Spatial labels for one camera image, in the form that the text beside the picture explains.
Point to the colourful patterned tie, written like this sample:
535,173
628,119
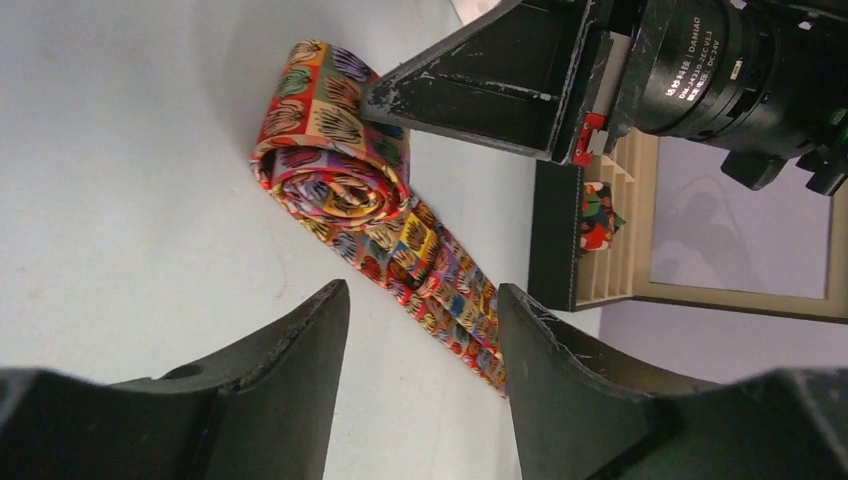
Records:
345,179

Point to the rolled tie near compartment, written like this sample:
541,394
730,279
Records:
599,221

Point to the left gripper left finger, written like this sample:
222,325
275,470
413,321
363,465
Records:
259,408

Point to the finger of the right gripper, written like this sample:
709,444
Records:
521,78

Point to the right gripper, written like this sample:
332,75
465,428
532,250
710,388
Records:
765,81

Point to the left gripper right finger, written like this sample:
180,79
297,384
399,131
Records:
582,409

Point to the black compartment tie box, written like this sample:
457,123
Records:
693,236

